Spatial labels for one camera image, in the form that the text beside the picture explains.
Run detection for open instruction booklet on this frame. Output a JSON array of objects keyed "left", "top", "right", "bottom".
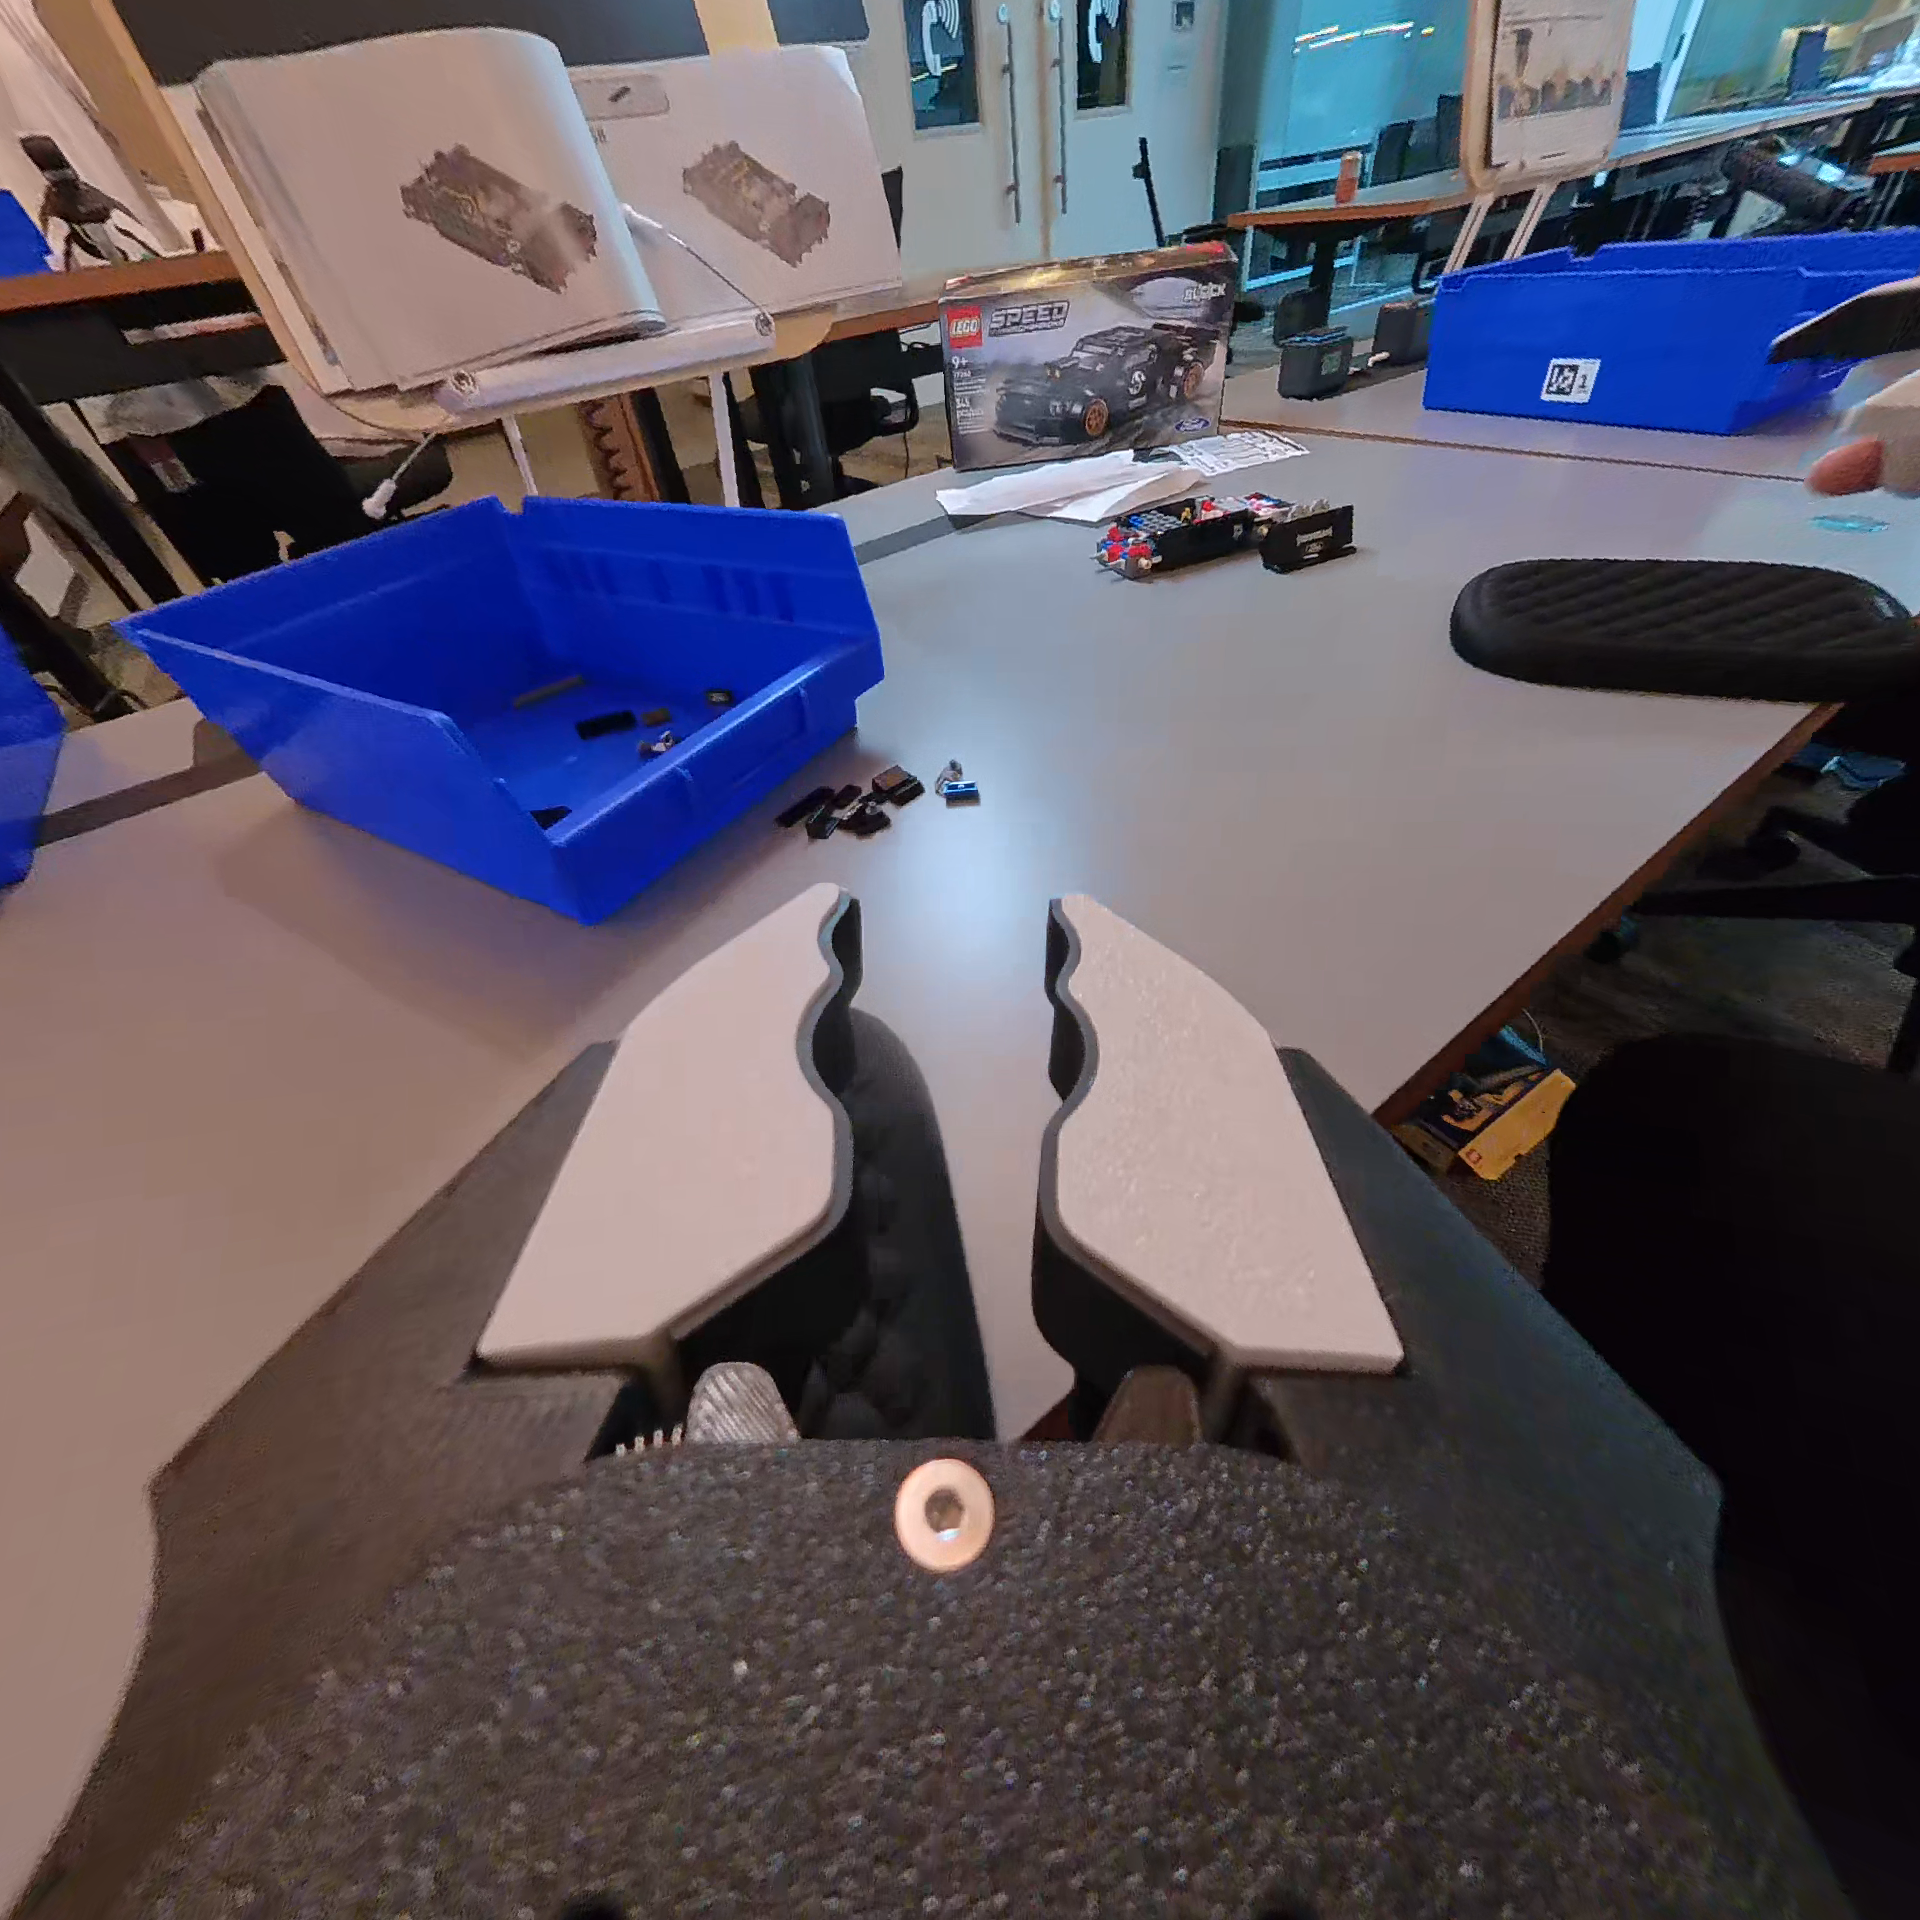
[{"left": 190, "top": 28, "right": 912, "bottom": 401}]

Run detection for blue plastic bin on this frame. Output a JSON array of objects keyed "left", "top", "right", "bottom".
[
  {"left": 0, "top": 627, "right": 68, "bottom": 886},
  {"left": 115, "top": 494, "right": 887, "bottom": 930}
]

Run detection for white paper bags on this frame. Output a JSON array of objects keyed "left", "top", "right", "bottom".
[{"left": 939, "top": 422, "right": 1313, "bottom": 526}]

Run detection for blue bin with white label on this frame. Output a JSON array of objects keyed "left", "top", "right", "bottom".
[{"left": 1419, "top": 228, "right": 1920, "bottom": 440}]

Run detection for person's right hand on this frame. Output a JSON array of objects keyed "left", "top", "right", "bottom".
[{"left": 1810, "top": 367, "right": 1920, "bottom": 502}]

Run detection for pile of lego pieces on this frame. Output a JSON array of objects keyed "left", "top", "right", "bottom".
[{"left": 771, "top": 766, "right": 989, "bottom": 844}]

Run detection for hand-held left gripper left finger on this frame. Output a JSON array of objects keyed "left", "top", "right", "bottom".
[{"left": 478, "top": 884, "right": 871, "bottom": 1435}]

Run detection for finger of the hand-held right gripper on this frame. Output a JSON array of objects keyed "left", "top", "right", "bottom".
[{"left": 1767, "top": 277, "right": 1920, "bottom": 367}]

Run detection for yellow and black object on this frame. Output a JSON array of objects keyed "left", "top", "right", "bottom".
[{"left": 1392, "top": 1057, "right": 1580, "bottom": 1183}]

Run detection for partly built lego car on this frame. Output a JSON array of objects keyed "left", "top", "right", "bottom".
[{"left": 1092, "top": 487, "right": 1360, "bottom": 581}]

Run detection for white cord with plug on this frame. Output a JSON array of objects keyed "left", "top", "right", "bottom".
[{"left": 353, "top": 382, "right": 455, "bottom": 526}]

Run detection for lego set box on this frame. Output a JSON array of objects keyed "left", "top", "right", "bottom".
[{"left": 939, "top": 245, "right": 1255, "bottom": 470}]

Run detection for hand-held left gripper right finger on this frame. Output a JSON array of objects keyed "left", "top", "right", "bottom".
[{"left": 1034, "top": 886, "right": 1411, "bottom": 1435}]

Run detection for small lego bricks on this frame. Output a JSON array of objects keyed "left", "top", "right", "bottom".
[{"left": 500, "top": 680, "right": 736, "bottom": 826}]

